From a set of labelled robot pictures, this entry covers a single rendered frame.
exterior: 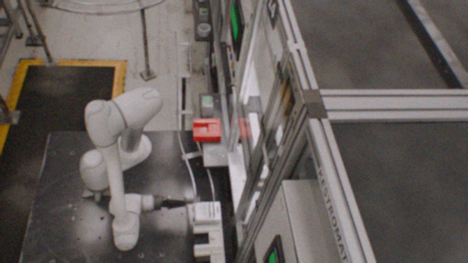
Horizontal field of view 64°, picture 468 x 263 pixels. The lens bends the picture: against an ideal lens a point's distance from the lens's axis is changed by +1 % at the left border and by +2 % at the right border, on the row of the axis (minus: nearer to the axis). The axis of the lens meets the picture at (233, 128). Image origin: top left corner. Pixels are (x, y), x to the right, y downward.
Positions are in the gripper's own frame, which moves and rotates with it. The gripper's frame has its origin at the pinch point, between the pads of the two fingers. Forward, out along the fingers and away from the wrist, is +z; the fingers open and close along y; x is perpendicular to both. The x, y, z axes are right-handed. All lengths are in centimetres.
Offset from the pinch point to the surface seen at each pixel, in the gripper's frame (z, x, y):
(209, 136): 10.8, 35.1, 8.2
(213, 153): 12.5, 27.0, 3.2
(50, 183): -78, 25, -20
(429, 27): 65, -3, 115
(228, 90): 17, 33, 49
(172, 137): -10, 55, -20
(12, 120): -141, 124, -86
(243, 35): 20, 36, 80
